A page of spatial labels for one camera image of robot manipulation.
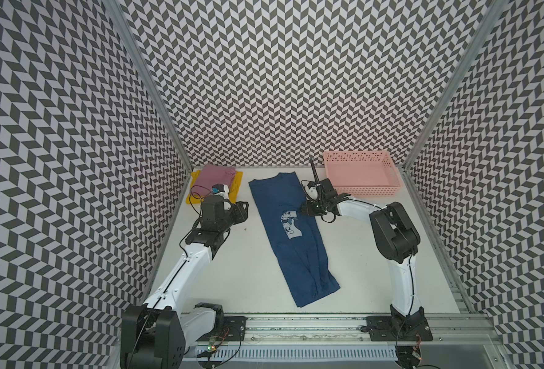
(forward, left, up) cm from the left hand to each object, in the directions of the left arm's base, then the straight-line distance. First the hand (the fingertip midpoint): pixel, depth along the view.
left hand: (244, 206), depth 83 cm
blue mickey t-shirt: (+16, -12, -17) cm, 27 cm away
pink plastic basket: (+31, -54, -15) cm, 64 cm away
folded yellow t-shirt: (+18, +9, -14) cm, 24 cm away
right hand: (+9, -24, -17) cm, 30 cm away
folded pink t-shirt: (+29, +21, -14) cm, 38 cm away
